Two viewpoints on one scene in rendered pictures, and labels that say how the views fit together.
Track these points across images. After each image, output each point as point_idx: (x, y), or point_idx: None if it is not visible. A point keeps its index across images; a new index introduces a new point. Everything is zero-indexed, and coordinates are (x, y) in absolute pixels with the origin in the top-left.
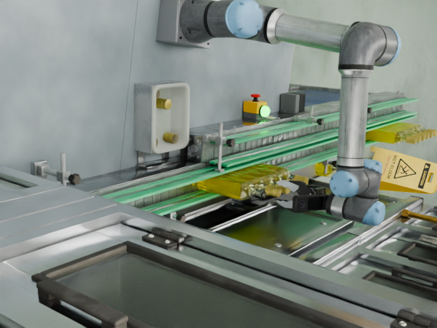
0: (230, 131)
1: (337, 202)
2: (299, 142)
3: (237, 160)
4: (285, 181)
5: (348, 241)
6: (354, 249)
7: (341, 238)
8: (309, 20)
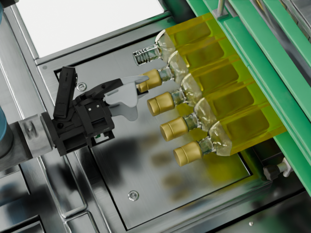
0: (305, 24)
1: (27, 117)
2: None
3: (248, 47)
4: (125, 77)
5: (51, 187)
6: (40, 194)
7: (64, 183)
8: None
